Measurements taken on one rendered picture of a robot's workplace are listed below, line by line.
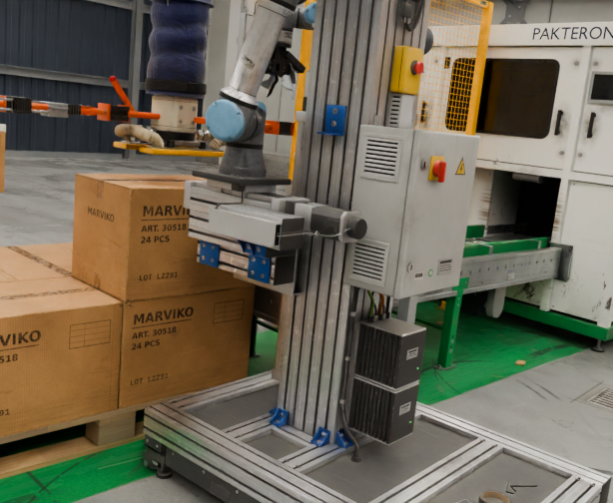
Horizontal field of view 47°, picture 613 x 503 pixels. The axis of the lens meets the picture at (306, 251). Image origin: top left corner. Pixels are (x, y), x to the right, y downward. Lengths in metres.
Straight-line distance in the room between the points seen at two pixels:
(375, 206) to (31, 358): 1.20
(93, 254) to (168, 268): 0.29
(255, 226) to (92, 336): 0.82
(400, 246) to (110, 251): 1.10
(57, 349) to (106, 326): 0.18
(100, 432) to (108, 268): 0.58
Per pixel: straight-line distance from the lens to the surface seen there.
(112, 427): 2.68
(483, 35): 5.01
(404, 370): 2.18
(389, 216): 1.97
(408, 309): 3.11
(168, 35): 2.66
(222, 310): 2.79
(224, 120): 2.04
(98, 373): 2.57
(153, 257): 2.54
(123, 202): 2.49
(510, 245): 4.34
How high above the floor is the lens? 1.23
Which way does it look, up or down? 11 degrees down
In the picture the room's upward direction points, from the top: 6 degrees clockwise
